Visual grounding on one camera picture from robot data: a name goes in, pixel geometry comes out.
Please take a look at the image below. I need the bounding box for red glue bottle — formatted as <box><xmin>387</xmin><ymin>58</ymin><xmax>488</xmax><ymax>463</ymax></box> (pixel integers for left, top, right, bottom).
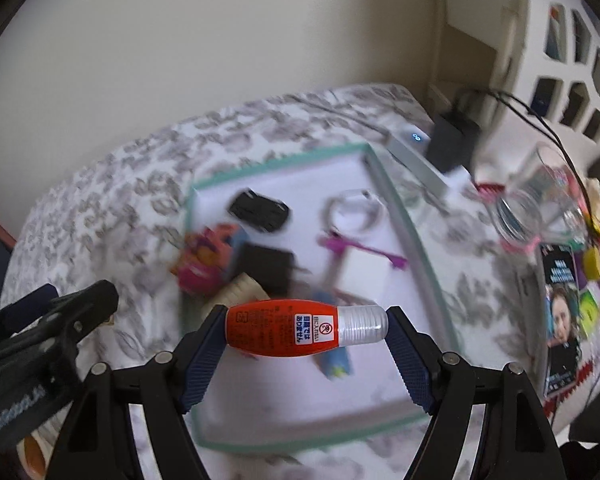
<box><xmin>225</xmin><ymin>299</ymin><xmax>389</xmax><ymax>358</ymax></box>

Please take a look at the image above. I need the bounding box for small orange blue toy knife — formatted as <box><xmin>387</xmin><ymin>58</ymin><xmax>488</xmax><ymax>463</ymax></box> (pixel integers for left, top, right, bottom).
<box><xmin>311</xmin><ymin>289</ymin><xmax>353</xmax><ymax>380</ymax></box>

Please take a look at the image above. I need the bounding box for cream plastic clip stand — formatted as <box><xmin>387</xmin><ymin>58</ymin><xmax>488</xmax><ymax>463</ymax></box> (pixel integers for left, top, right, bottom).
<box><xmin>210</xmin><ymin>273</ymin><xmax>270</xmax><ymax>308</ymax></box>

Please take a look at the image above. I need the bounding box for pink yellow small toy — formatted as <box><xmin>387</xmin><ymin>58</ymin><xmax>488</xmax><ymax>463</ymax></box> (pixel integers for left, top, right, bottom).
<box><xmin>171</xmin><ymin>230</ymin><xmax>224</xmax><ymax>296</ymax></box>

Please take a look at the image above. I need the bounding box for large coral blue toy knife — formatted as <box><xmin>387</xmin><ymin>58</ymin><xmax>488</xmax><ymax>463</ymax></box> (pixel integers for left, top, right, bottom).
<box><xmin>204</xmin><ymin>222</ymin><xmax>249</xmax><ymax>280</ymax></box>

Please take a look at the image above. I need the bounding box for black wall charger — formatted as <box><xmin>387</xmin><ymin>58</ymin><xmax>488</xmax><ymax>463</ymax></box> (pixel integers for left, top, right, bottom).
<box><xmin>234</xmin><ymin>243</ymin><xmax>294</xmax><ymax>297</ymax></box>

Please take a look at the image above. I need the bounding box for magenta lighter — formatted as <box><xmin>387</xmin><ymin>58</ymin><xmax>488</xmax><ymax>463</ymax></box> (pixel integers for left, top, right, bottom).
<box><xmin>317</xmin><ymin>235</ymin><xmax>408</xmax><ymax>270</ymax></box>

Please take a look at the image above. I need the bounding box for black toy car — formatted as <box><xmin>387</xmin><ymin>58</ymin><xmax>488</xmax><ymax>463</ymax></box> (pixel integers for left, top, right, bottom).
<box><xmin>227</xmin><ymin>188</ymin><xmax>290</xmax><ymax>233</ymax></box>

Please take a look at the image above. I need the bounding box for white watch band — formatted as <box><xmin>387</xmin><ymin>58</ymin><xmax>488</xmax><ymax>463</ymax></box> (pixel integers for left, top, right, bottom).
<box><xmin>325</xmin><ymin>188</ymin><xmax>387</xmax><ymax>238</ymax></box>

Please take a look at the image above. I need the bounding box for person's hand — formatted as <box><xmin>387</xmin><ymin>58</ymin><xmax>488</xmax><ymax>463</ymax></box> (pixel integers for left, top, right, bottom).
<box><xmin>16</xmin><ymin>431</ymin><xmax>47</xmax><ymax>480</ymax></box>

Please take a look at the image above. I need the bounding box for smartphone in stand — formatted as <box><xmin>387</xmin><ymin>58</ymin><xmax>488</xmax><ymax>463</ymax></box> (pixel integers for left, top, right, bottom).
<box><xmin>538</xmin><ymin>242</ymin><xmax>581</xmax><ymax>398</ymax></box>

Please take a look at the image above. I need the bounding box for teal rimmed white tray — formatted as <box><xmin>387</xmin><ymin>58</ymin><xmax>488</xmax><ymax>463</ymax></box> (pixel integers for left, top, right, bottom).
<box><xmin>185</xmin><ymin>144</ymin><xmax>458</xmax><ymax>454</ymax></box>

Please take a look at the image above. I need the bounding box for floral grey white blanket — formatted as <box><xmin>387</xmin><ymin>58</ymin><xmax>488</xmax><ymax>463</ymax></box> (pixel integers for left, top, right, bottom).
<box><xmin>0</xmin><ymin>83</ymin><xmax>556</xmax><ymax>480</ymax></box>

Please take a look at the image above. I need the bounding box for clear glass jar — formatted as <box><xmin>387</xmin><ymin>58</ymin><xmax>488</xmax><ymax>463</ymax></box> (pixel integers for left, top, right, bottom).
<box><xmin>489</xmin><ymin>143</ymin><xmax>588</xmax><ymax>250</ymax></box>

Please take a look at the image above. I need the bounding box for black plugged power adapter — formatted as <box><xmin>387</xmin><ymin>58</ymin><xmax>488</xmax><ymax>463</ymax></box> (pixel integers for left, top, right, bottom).
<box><xmin>426</xmin><ymin>108</ymin><xmax>481</xmax><ymax>174</ymax></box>

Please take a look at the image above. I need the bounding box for white power strip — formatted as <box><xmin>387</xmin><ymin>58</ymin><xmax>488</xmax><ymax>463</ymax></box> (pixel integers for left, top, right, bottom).
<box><xmin>387</xmin><ymin>125</ymin><xmax>470</xmax><ymax>198</ymax></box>

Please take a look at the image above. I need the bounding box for cream shelf unit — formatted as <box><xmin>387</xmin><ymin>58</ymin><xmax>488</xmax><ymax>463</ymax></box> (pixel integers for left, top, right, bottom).
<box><xmin>427</xmin><ymin>0</ymin><xmax>600</xmax><ymax>169</ymax></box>

